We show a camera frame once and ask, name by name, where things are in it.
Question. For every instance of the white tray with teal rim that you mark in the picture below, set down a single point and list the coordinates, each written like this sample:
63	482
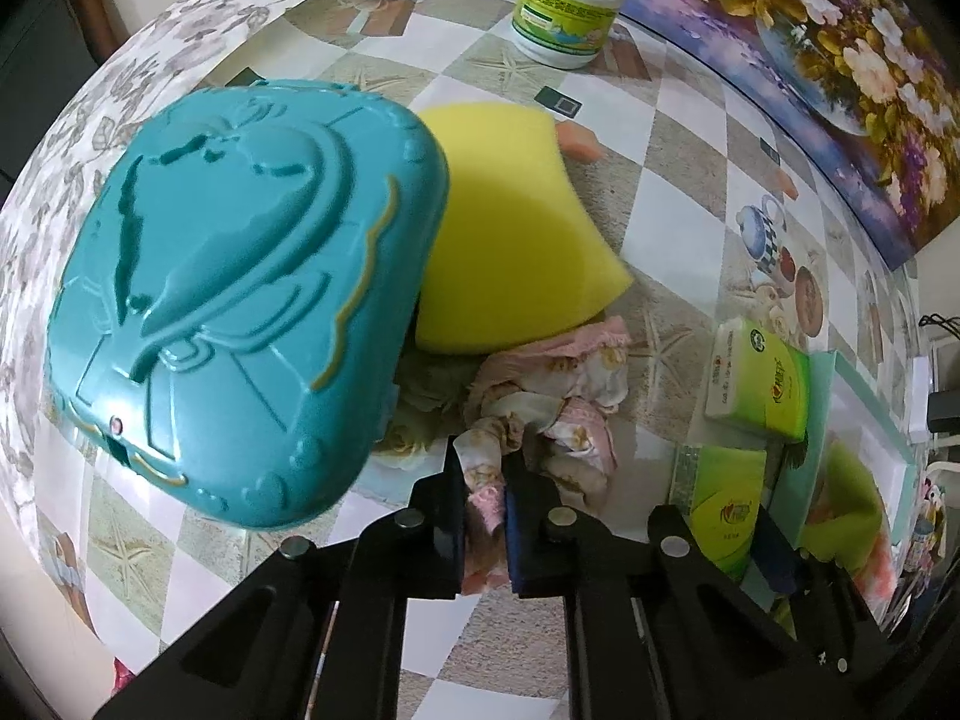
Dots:
896	461

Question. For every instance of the white bottle with green label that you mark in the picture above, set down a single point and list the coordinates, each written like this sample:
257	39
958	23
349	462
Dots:
570	7

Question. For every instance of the pink white striped cloth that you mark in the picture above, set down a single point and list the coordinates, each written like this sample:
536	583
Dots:
883	577

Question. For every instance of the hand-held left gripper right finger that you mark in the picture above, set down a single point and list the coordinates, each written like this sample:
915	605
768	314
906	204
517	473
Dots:
525	540

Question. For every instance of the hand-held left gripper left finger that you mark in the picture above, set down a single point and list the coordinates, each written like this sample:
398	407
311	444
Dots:
450	532

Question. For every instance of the pink floral cloth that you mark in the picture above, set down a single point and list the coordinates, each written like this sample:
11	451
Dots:
570	390

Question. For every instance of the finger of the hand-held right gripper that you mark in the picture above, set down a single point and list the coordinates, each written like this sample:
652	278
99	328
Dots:
772	555

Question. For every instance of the green tissue packet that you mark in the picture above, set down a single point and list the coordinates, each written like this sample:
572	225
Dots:
724	510
757	382

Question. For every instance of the teal plastic case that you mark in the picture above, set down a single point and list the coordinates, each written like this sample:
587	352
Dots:
225	277

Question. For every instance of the white plastic device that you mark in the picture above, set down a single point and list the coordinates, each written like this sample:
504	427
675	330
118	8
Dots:
919	397

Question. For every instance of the flower painting canvas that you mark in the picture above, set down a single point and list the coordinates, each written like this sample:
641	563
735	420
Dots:
825	52

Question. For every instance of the black device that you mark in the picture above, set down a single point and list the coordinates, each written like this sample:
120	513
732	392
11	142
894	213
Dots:
945	409

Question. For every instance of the yellow sponge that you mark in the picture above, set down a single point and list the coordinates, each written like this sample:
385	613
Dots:
510	240

